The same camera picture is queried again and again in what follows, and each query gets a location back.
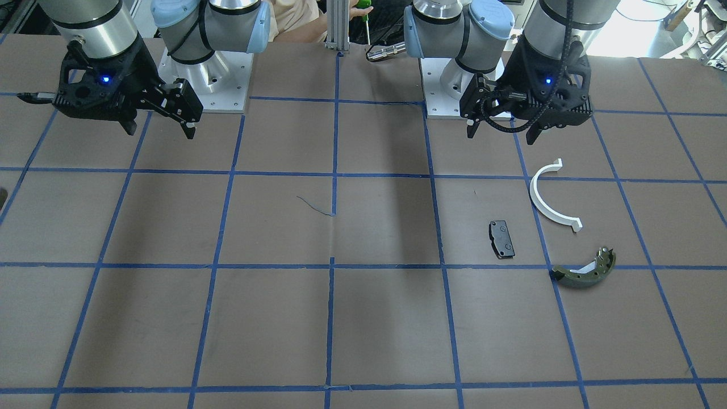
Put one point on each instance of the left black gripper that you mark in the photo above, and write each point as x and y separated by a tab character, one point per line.
518	71

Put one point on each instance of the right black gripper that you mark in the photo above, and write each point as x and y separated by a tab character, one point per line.
138	72

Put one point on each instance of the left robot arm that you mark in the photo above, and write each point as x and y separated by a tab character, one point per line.
475	35

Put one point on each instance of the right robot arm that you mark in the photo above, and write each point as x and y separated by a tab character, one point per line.
192	30

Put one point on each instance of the black brake pad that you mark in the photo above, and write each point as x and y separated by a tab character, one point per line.
500	238

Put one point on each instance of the person in beige shirt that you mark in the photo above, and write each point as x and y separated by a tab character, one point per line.
297	22

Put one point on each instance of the green brake shoe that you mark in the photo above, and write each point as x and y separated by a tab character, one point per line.
590	275

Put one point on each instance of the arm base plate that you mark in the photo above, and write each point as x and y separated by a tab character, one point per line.
444	83
227	79

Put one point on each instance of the white curved plastic bracket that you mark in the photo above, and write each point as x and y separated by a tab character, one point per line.
546	210

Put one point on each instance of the silver metal tool handle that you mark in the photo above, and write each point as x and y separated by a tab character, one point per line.
386	52

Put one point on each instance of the green handled screwdriver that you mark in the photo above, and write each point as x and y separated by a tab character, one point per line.
359	28

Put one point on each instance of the aluminium frame post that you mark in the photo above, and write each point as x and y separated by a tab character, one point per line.
338	14

